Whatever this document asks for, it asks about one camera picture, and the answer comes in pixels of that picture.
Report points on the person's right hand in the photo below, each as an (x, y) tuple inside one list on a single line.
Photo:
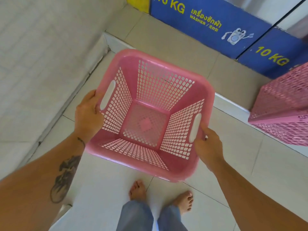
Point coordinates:
[(209, 146)]

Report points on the person's left hand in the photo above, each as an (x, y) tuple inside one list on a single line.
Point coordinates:
[(87, 117)]

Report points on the person's left thumb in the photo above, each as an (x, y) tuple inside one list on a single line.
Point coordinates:
[(95, 101)]

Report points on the person's right thumb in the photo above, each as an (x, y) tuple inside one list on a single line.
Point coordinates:
[(204, 132)]

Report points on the pink plastic laundry basket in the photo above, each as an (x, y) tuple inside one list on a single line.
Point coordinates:
[(154, 113), (281, 105)]

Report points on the person's right forearm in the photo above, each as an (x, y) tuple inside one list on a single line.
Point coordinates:
[(259, 202)]

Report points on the person's left forearm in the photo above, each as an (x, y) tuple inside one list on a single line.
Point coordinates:
[(36, 182)]

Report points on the person's right foot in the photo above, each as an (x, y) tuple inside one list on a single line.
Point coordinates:
[(184, 200)]

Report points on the person's foot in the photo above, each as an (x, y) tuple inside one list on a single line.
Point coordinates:
[(184, 200), (138, 191)]

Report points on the person's left foot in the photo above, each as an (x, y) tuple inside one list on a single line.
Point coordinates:
[(138, 191)]

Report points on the person's blue jeans legs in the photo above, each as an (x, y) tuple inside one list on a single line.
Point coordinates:
[(149, 217)]

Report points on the blue washing machine base panel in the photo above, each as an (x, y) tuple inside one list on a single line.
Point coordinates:
[(207, 24), (272, 55)]

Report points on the yellow machine base panel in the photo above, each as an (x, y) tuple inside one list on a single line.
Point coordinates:
[(138, 3)]

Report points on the stainless steel washing machine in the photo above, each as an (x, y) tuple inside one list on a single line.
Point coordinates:
[(294, 25), (252, 7)]

